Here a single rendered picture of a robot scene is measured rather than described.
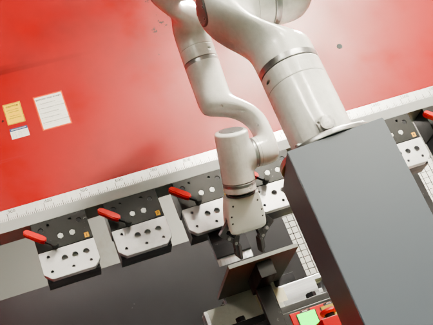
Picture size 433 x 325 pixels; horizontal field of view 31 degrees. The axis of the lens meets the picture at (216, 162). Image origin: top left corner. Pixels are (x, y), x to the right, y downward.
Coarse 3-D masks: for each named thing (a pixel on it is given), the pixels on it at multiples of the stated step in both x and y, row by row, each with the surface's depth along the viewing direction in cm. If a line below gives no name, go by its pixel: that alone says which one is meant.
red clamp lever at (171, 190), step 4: (172, 188) 213; (176, 188) 214; (172, 192) 213; (176, 192) 213; (180, 192) 213; (184, 192) 213; (176, 196) 214; (180, 196) 213; (184, 196) 213; (188, 196) 213; (192, 196) 214; (200, 196) 213; (188, 200) 214; (192, 200) 214; (196, 200) 213; (200, 200) 212; (200, 204) 215
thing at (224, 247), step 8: (216, 232) 217; (208, 240) 218; (216, 240) 216; (224, 240) 216; (240, 240) 216; (216, 248) 215; (224, 248) 215; (232, 248) 215; (248, 248) 216; (216, 256) 214; (224, 256) 214; (232, 256) 215; (248, 256) 216; (224, 264) 214
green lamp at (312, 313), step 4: (308, 312) 179; (312, 312) 179; (300, 316) 178; (304, 316) 178; (308, 316) 179; (312, 316) 179; (316, 316) 179; (300, 320) 178; (304, 320) 178; (308, 320) 178; (312, 320) 178; (316, 320) 178; (304, 324) 177; (308, 324) 178; (312, 324) 178
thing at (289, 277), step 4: (292, 272) 213; (284, 276) 213; (288, 276) 213; (292, 276) 213; (280, 280) 212; (284, 280) 212; (288, 280) 212; (292, 280) 212; (276, 284) 211; (280, 284) 212; (284, 284) 212; (224, 300) 210
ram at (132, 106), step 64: (0, 0) 240; (64, 0) 242; (128, 0) 244; (320, 0) 252; (384, 0) 254; (0, 64) 230; (64, 64) 232; (128, 64) 234; (384, 64) 243; (0, 128) 221; (64, 128) 223; (128, 128) 225; (192, 128) 227; (0, 192) 212; (64, 192) 214; (128, 192) 216
